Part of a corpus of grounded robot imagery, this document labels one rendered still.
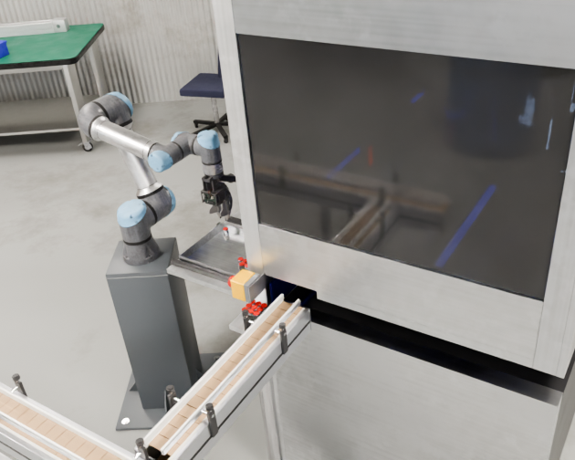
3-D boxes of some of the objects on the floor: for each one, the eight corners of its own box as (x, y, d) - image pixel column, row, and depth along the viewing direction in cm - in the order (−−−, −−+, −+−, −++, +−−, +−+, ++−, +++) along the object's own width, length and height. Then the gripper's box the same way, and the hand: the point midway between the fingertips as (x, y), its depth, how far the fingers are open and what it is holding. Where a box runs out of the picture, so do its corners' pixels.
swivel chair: (252, 117, 586) (240, 11, 535) (251, 141, 542) (237, 28, 492) (192, 122, 587) (173, 16, 536) (185, 147, 543) (166, 35, 493)
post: (295, 463, 271) (235, -98, 159) (287, 474, 267) (220, -94, 154) (282, 456, 274) (214, -97, 162) (274, 467, 270) (198, -93, 158)
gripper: (193, 174, 239) (203, 224, 251) (216, 180, 234) (224, 230, 246) (208, 164, 245) (215, 214, 257) (231, 170, 240) (237, 219, 252)
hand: (224, 214), depth 252 cm, fingers closed
